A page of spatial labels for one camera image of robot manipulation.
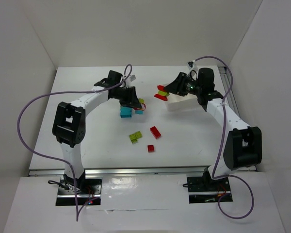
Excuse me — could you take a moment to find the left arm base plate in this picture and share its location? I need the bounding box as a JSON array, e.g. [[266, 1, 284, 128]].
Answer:
[[48, 179, 102, 206]]

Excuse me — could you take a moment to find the red flower oval lego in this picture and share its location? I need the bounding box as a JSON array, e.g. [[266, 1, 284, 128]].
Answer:
[[133, 103, 146, 111]]

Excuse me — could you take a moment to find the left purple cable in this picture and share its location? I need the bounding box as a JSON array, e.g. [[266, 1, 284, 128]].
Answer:
[[16, 63, 134, 222]]

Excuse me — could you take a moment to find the aluminium side rail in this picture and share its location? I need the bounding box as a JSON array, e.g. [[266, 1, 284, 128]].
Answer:
[[218, 67, 240, 116]]

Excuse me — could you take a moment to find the red thin lego plate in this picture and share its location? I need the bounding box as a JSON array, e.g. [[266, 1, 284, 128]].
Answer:
[[154, 94, 168, 101]]

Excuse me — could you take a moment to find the red top lego brick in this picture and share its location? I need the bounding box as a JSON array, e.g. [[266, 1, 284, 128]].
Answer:
[[157, 85, 164, 92]]

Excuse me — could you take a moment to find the aluminium front rail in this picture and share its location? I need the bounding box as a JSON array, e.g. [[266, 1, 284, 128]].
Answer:
[[28, 166, 206, 177]]

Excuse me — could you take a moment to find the small blue lego brick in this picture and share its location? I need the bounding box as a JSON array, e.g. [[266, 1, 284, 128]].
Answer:
[[134, 110, 143, 115]]

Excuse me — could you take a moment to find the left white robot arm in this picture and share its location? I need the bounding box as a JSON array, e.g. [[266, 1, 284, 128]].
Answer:
[[52, 70, 142, 190]]

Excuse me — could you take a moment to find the long red lego brick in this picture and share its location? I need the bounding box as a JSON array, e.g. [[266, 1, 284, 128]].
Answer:
[[150, 126, 161, 139]]

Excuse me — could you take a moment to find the white divided sorting tray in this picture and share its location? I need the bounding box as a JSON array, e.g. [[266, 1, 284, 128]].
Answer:
[[165, 94, 199, 111]]

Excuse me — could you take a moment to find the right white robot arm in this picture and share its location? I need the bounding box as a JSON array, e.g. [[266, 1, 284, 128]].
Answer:
[[163, 68, 262, 188]]

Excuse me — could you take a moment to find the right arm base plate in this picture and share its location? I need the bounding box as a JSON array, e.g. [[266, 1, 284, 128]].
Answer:
[[182, 177, 233, 204]]

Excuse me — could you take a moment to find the small red lego brick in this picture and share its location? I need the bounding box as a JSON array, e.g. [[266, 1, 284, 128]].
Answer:
[[147, 145, 155, 153]]

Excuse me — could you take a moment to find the green square lego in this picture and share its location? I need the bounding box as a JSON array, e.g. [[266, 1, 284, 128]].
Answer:
[[134, 131, 143, 139], [129, 134, 138, 144]]

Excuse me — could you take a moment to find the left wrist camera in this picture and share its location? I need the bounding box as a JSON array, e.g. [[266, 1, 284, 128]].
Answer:
[[128, 75, 136, 82]]

